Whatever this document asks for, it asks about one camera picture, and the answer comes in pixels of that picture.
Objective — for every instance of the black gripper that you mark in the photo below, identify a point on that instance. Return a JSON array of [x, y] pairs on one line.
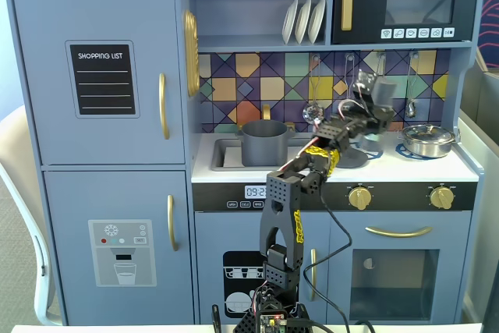
[[379, 118]]

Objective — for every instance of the gray salt shaker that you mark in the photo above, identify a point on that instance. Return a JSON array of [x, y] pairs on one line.
[[384, 93]]

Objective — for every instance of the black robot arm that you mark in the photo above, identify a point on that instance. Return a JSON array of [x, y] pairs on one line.
[[278, 208]]

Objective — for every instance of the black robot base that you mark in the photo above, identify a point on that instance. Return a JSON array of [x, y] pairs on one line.
[[245, 323]]

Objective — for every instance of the gray pot lid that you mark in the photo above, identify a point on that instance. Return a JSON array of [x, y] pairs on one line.
[[356, 159]]

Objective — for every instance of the steel pot with lid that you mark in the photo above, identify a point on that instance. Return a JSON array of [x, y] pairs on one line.
[[429, 142]]

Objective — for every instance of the steel ladle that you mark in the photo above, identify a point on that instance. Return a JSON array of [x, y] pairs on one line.
[[382, 61]]

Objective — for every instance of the steel slotted spatula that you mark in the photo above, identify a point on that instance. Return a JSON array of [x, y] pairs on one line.
[[345, 75]]

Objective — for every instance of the steel slotted spoon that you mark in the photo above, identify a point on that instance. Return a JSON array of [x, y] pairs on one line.
[[313, 114]]

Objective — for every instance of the black oven control panel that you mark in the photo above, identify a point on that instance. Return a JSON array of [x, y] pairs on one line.
[[401, 196]]

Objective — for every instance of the gold stove knob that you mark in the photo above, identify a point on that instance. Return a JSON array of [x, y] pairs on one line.
[[441, 197], [359, 197]]

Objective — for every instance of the black toy microwave door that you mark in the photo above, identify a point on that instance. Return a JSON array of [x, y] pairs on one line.
[[370, 5]]

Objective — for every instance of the gold faucet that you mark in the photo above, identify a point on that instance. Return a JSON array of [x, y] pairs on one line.
[[266, 112]]

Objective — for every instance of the white plate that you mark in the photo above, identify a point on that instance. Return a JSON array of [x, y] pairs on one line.
[[317, 19], [290, 21], [303, 21]]

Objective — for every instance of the gray printed pot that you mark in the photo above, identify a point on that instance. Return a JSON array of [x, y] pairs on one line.
[[265, 146]]

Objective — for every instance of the light blue desk divider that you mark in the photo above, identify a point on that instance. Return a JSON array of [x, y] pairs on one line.
[[483, 192]]

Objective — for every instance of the blue oven door with window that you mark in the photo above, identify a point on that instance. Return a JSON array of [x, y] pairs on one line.
[[448, 231]]

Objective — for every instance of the colourful tile backsplash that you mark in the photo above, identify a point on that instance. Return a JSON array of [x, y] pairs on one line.
[[249, 75]]

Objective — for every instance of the digital clock display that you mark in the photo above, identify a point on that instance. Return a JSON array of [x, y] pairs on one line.
[[253, 192]]

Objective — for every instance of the gray sink basin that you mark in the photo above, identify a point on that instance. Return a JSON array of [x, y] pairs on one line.
[[216, 165]]

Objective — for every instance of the gold toy phone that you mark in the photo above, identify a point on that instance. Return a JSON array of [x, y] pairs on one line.
[[191, 52]]

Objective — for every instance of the robot controller board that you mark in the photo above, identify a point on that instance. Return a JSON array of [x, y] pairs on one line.
[[271, 319]]

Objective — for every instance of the black table clamp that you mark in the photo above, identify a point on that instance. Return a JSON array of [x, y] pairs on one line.
[[215, 317]]

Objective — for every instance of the black shopping list board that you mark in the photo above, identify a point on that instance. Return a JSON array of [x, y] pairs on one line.
[[105, 91]]

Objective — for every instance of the blue ice dispenser freezer door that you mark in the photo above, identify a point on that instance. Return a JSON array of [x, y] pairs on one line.
[[70, 208]]

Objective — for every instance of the blue shopping list fridge door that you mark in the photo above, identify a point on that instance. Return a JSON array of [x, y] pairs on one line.
[[47, 114]]

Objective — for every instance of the white chair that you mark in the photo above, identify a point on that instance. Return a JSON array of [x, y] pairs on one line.
[[15, 146]]

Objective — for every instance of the gripper camera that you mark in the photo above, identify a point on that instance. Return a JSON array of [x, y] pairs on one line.
[[365, 80]]

